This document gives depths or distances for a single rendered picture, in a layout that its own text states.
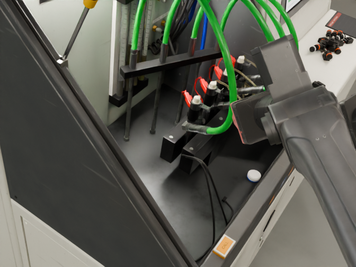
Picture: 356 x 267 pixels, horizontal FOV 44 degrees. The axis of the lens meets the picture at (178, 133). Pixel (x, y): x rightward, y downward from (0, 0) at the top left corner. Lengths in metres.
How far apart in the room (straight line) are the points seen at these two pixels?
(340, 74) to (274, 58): 1.06
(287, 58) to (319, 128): 0.13
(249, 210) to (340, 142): 0.69
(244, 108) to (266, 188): 0.52
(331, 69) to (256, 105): 0.97
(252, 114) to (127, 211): 0.35
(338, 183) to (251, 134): 0.30
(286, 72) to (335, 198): 0.22
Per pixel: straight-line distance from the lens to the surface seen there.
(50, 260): 1.37
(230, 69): 0.83
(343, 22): 1.95
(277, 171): 1.21
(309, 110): 0.51
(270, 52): 0.56
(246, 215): 1.09
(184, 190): 1.26
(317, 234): 2.39
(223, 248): 1.01
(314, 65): 1.61
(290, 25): 1.18
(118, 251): 1.04
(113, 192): 0.89
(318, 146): 0.44
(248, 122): 0.67
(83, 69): 1.16
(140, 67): 1.19
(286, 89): 0.56
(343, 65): 1.67
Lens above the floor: 1.80
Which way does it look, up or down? 43 degrees down
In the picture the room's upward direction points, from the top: 11 degrees clockwise
